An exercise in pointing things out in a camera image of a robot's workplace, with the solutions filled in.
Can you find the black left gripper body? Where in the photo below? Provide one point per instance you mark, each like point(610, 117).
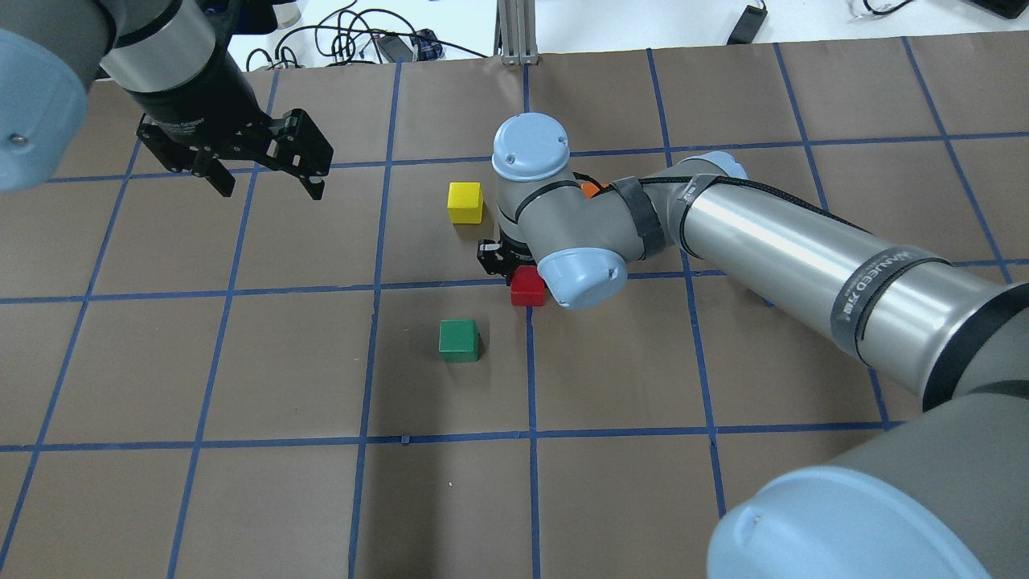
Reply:
point(199, 98)

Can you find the green wooden block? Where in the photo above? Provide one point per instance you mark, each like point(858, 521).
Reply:
point(459, 341)

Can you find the red wooden block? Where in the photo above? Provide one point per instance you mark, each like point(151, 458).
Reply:
point(527, 288)

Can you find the yellow wooden block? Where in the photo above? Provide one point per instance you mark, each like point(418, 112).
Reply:
point(465, 202)

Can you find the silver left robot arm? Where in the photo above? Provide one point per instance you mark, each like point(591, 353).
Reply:
point(198, 109)

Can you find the black power adapter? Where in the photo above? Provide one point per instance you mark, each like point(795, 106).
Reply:
point(748, 25)

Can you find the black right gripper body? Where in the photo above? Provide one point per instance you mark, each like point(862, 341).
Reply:
point(492, 259)

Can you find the brown paper mat blue grid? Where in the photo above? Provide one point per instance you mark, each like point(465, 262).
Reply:
point(250, 387)

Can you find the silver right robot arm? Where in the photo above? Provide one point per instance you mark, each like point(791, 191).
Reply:
point(943, 496)

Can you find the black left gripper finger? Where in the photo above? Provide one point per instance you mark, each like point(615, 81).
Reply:
point(213, 171)
point(312, 179)

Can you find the aluminium frame post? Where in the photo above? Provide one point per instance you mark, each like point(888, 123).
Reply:
point(515, 39)

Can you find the orange wooden block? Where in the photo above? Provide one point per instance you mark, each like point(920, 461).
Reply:
point(589, 189)

